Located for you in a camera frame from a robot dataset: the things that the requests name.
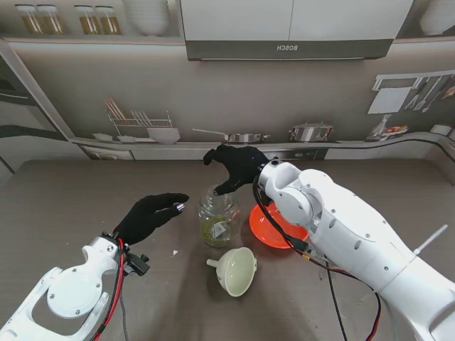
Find red black right arm cables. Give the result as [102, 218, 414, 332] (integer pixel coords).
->
[252, 175, 383, 341]

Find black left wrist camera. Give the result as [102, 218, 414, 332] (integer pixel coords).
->
[124, 252, 150, 276]

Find cream plastic funnel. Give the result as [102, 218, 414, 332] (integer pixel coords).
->
[206, 247, 258, 298]

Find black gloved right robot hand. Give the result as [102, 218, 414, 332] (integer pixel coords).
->
[202, 144, 271, 196]

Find orange plastic bowl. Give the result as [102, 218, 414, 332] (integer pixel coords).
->
[248, 202, 309, 250]

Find red black arm cables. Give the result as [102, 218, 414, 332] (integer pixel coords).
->
[90, 237, 131, 341]
[252, 175, 383, 341]

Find white Bosch dishwasher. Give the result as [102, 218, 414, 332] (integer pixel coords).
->
[0, 0, 455, 188]

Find green mung beans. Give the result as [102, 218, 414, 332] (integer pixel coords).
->
[200, 217, 232, 247]

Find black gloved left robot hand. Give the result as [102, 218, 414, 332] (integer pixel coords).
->
[112, 193, 190, 246]

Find clear glass jar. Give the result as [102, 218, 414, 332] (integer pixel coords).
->
[198, 198, 241, 248]

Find red black left arm cables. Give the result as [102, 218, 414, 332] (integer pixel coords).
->
[90, 237, 131, 341]

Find white zip tie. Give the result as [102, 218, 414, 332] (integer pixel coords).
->
[413, 224, 449, 255]

